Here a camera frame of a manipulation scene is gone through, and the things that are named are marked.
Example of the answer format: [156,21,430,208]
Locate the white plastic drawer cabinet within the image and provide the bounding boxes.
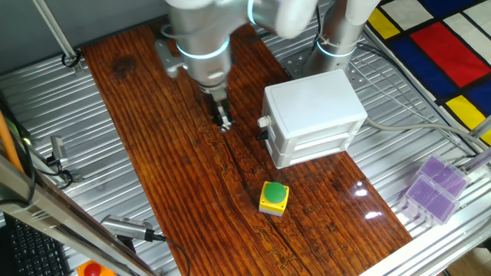
[260,68,368,169]

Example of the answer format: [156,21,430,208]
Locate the black keyboard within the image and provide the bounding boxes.
[0,214,72,276]

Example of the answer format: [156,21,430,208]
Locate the thick grey cable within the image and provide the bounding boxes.
[364,117,491,150]

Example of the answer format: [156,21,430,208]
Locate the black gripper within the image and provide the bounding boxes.
[208,90,236,133]

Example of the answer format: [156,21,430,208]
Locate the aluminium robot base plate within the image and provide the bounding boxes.
[282,45,369,91]

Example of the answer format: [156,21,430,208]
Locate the thin grey diagonal strut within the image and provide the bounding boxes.
[32,0,84,74]

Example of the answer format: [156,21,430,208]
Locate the grey camera on stand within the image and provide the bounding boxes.
[45,135,84,189]

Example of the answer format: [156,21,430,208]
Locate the ribbed silver camera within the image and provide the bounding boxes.
[100,214,155,243]

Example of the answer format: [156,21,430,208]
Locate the orange rod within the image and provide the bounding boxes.
[0,110,25,173]

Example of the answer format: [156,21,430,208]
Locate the black camera cable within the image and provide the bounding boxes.
[152,233,192,276]

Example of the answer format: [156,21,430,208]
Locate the aluminium profile rail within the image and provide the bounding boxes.
[360,183,491,276]

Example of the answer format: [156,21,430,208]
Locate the colourful checked cloth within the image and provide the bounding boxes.
[364,0,491,146]

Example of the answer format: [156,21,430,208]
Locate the purple pipette tip box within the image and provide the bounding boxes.
[400,174,461,227]
[416,154,472,200]

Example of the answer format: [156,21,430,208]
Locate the red stop button orange box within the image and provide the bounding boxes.
[76,259,116,276]

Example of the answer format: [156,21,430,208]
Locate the green push button yellow box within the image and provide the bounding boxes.
[259,181,291,218]

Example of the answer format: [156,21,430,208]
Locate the steel frame beam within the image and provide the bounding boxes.
[0,153,158,276]

